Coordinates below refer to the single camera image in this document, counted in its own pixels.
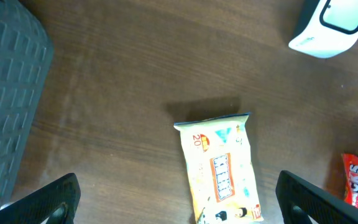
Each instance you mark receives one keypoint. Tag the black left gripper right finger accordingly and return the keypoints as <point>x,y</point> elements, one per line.
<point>303,202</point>

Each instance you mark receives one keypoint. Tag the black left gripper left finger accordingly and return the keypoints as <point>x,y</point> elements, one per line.
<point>56,202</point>

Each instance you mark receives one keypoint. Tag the grey plastic basket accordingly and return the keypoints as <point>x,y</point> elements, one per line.
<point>26,53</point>

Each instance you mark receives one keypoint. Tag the white barcode scanner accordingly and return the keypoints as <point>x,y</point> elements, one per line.
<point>326,28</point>

